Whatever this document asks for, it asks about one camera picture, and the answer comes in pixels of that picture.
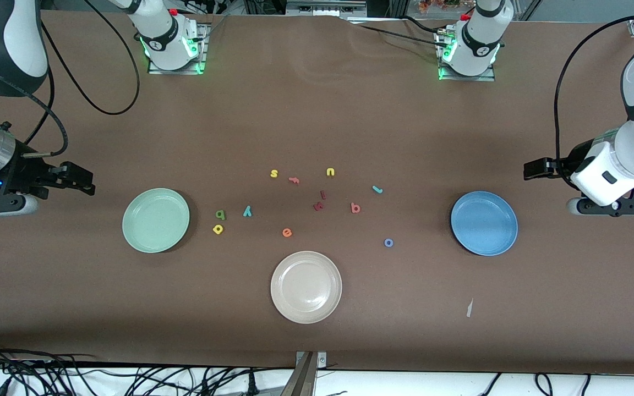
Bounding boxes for blue plate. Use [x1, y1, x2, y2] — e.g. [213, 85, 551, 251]
[450, 191, 518, 256]

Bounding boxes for pale green plate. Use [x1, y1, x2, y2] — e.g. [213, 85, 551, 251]
[122, 188, 190, 254]

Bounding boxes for brown table cover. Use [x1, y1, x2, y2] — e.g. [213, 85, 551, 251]
[0, 11, 634, 376]

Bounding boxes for orange dried flowers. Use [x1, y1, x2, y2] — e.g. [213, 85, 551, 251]
[419, 0, 463, 13]

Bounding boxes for beige plate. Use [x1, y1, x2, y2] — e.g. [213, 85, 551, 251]
[270, 251, 343, 325]

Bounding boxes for grey metal box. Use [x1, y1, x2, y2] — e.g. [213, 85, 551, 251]
[286, 0, 367, 17]

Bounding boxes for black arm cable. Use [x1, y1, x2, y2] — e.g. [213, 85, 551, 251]
[20, 0, 141, 160]
[554, 15, 634, 171]

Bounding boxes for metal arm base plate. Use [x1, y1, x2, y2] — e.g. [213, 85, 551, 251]
[148, 23, 209, 75]
[438, 30, 496, 82]

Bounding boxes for black base cable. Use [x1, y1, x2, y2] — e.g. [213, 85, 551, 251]
[358, 25, 445, 47]
[402, 15, 445, 34]

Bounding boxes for metal camera bracket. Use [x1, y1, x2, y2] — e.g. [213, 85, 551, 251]
[294, 351, 327, 396]

